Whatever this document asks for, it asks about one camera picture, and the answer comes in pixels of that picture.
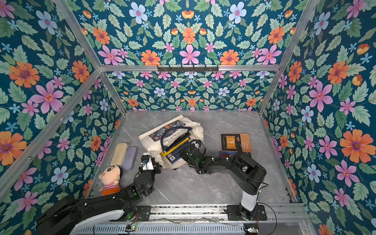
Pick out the cream canvas tote bag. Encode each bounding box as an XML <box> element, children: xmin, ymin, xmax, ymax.
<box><xmin>139</xmin><ymin>115</ymin><xmax>204</xmax><ymax>169</ymax></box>

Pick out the brown cover book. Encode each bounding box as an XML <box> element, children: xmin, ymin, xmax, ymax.
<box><xmin>220</xmin><ymin>133</ymin><xmax>252</xmax><ymax>153</ymax></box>

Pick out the blue Little Prince book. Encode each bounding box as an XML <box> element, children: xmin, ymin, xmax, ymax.
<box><xmin>219</xmin><ymin>151</ymin><xmax>252</xmax><ymax>160</ymax></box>

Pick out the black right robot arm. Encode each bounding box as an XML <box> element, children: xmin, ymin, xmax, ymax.
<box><xmin>181</xmin><ymin>140</ymin><xmax>268</xmax><ymax>220</ymax></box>

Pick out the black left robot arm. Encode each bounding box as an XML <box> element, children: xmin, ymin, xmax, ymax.
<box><xmin>36</xmin><ymin>164</ymin><xmax>161</xmax><ymax>235</ymax></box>

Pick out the yellow spine book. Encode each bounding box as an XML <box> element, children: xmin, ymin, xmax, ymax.
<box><xmin>163</xmin><ymin>137</ymin><xmax>190</xmax><ymax>152</ymax></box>

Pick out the dark blue book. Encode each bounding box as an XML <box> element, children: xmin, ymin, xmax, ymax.
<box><xmin>161</xmin><ymin>142</ymin><xmax>189</xmax><ymax>164</ymax></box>

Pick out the purple fabric glasses case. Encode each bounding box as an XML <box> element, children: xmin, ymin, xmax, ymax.
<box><xmin>121</xmin><ymin>146</ymin><xmax>138</xmax><ymax>171</ymax></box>

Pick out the beige glasses case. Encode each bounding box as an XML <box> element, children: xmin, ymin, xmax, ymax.
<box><xmin>111</xmin><ymin>143</ymin><xmax>128</xmax><ymax>165</ymax></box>

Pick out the black spine book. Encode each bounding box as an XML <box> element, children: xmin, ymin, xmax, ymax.
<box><xmin>164</xmin><ymin>131</ymin><xmax>191</xmax><ymax>147</ymax></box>

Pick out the cartoon boy plush doll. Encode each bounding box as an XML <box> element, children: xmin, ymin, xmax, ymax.
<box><xmin>99</xmin><ymin>165</ymin><xmax>121</xmax><ymax>196</ymax></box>

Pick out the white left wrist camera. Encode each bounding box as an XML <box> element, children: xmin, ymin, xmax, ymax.
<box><xmin>141</xmin><ymin>153</ymin><xmax>154</xmax><ymax>171</ymax></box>

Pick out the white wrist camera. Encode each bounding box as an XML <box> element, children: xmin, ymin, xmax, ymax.
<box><xmin>141</xmin><ymin>153</ymin><xmax>154</xmax><ymax>171</ymax></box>
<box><xmin>191</xmin><ymin>140</ymin><xmax>202</xmax><ymax>150</ymax></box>

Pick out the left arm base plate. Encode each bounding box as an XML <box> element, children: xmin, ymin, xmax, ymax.
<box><xmin>119</xmin><ymin>206</ymin><xmax>151</xmax><ymax>222</ymax></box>

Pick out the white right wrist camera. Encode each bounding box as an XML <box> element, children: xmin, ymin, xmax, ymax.
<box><xmin>191</xmin><ymin>140</ymin><xmax>202</xmax><ymax>150</ymax></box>

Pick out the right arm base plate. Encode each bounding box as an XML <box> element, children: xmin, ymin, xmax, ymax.
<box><xmin>224</xmin><ymin>205</ymin><xmax>267</xmax><ymax>221</ymax></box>

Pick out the black hook rail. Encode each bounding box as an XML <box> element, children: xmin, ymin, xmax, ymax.
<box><xmin>157</xmin><ymin>65</ymin><xmax>219</xmax><ymax>72</ymax></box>

